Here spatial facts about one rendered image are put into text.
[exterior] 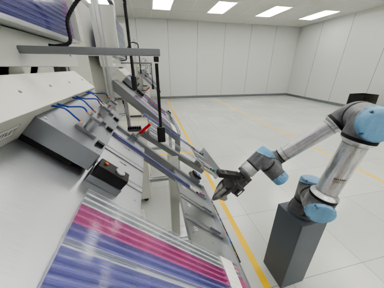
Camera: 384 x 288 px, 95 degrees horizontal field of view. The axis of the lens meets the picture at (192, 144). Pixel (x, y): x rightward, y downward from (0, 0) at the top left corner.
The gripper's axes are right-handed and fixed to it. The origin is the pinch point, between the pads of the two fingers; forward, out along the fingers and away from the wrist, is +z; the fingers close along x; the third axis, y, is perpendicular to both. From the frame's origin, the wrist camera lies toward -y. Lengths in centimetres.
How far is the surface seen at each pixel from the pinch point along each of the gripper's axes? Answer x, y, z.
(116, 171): -28, -51, -2
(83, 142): -27, -60, -3
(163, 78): 749, 12, -31
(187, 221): -24.0, -22.2, 3.1
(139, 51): -19, -64, -25
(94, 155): -28, -57, -2
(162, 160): 8.1, -30.4, 2.9
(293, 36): 748, 312, -579
